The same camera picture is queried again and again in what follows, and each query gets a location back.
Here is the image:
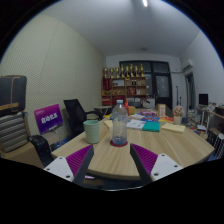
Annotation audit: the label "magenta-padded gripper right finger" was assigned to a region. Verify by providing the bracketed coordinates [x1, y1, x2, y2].
[129, 143, 184, 185]

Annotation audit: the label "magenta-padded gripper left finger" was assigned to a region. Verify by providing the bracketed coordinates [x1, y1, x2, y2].
[43, 144, 95, 187]

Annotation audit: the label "clear plastic water bottle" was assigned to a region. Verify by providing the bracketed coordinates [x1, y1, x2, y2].
[111, 99, 130, 146]

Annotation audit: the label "pale green cup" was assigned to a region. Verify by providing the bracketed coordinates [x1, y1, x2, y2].
[82, 119, 101, 145]

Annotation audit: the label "teal book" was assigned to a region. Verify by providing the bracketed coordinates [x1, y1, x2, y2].
[141, 120, 161, 133]

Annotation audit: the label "flat round red coaster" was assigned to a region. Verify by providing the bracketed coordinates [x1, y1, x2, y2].
[109, 139, 129, 148]

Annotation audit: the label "black chair back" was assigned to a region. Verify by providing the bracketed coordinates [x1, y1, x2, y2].
[28, 134, 54, 168]

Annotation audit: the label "blue book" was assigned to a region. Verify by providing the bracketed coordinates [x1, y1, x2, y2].
[141, 115, 160, 123]

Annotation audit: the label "yellow notebook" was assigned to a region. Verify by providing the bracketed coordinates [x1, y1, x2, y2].
[160, 122, 187, 135]

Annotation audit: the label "black office chair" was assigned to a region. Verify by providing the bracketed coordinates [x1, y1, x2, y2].
[63, 98, 101, 138]

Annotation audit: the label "pink box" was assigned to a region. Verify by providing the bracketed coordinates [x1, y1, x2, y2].
[139, 110, 158, 117]

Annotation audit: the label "pale yellow paper pad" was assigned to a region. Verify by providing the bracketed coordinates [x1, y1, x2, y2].
[103, 119, 115, 130]

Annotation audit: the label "purple sign board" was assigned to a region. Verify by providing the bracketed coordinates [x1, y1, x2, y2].
[33, 103, 64, 135]

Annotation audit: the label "yellow gift box red ribbon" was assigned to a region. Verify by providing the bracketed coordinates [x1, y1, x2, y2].
[123, 101, 136, 116]

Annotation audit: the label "orange upright carton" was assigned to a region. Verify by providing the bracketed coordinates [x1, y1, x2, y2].
[157, 103, 167, 118]

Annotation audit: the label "pink flowers in white pot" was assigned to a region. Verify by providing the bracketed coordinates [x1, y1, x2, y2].
[172, 105, 185, 126]

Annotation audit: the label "grey striped cushion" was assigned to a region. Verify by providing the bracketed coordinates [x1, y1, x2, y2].
[0, 111, 29, 154]

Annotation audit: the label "red shelf unit with trophies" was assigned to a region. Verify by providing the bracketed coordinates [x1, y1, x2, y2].
[101, 63, 148, 107]

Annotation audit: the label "dark glass door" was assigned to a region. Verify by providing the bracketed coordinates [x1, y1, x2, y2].
[119, 60, 174, 109]

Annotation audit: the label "white round stool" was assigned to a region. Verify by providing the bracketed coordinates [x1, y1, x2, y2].
[213, 132, 224, 158]

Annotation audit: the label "black computer monitor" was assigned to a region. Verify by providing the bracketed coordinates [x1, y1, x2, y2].
[198, 93, 209, 107]

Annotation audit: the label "black case with tan trim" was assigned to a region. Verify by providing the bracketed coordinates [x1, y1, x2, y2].
[0, 75, 28, 118]

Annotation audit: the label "white wall air conditioner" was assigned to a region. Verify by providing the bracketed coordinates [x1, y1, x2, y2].
[181, 58, 194, 72]

